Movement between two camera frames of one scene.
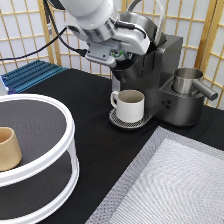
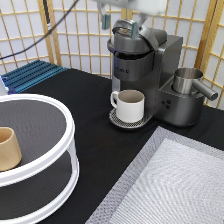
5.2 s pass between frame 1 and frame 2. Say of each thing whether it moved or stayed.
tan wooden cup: stayed
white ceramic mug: stayed
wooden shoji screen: stayed
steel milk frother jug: stayed
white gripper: moved
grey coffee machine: moved
